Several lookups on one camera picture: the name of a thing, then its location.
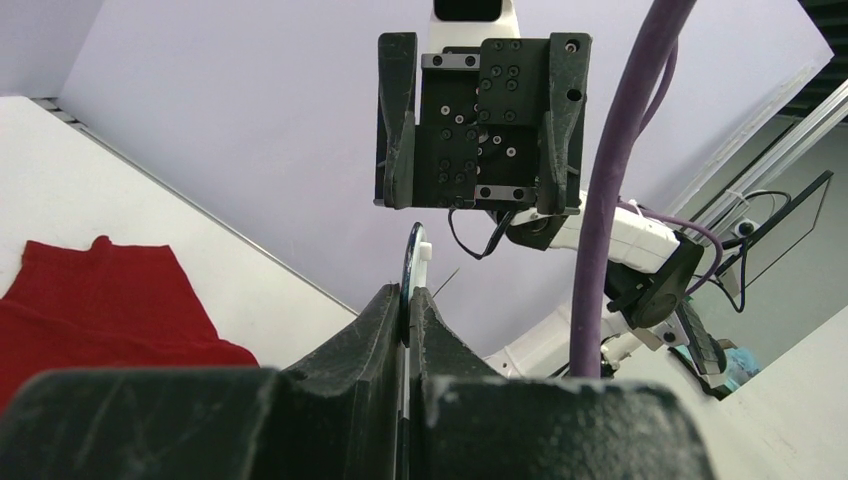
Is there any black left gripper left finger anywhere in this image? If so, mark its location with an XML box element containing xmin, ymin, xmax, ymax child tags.
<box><xmin>1</xmin><ymin>284</ymin><xmax>405</xmax><ymax>479</ymax></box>

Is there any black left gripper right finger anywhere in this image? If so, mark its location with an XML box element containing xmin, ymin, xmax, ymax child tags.
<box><xmin>409</xmin><ymin>288</ymin><xmax>715</xmax><ymax>479</ymax></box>

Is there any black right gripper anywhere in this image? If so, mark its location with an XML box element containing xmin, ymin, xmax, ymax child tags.
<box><xmin>374</xmin><ymin>32</ymin><xmax>592</xmax><ymax>215</ymax></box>

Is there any blue round brooch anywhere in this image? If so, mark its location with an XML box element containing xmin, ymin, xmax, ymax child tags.
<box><xmin>400</xmin><ymin>222</ymin><xmax>433</xmax><ymax>311</ymax></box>

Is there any red t-shirt garment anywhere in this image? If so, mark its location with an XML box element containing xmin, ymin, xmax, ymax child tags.
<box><xmin>1</xmin><ymin>236</ymin><xmax>259</xmax><ymax>407</ymax></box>

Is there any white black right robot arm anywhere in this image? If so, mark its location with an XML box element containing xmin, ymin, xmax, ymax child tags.
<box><xmin>374</xmin><ymin>32</ymin><xmax>728</xmax><ymax>388</ymax></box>

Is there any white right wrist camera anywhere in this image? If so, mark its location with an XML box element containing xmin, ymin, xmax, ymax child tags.
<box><xmin>426</xmin><ymin>0</ymin><xmax>521</xmax><ymax>53</ymax></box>

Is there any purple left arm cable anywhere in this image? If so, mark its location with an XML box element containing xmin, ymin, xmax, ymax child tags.
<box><xmin>569</xmin><ymin>0</ymin><xmax>698</xmax><ymax>380</ymax></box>

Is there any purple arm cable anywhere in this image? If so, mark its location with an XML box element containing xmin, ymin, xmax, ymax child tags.
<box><xmin>619</xmin><ymin>198</ymin><xmax>727</xmax><ymax>296</ymax></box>
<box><xmin>569</xmin><ymin>0</ymin><xmax>698</xmax><ymax>380</ymax></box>

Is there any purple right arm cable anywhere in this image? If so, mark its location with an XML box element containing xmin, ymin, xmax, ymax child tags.
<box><xmin>619</xmin><ymin>198</ymin><xmax>727</xmax><ymax>296</ymax></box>

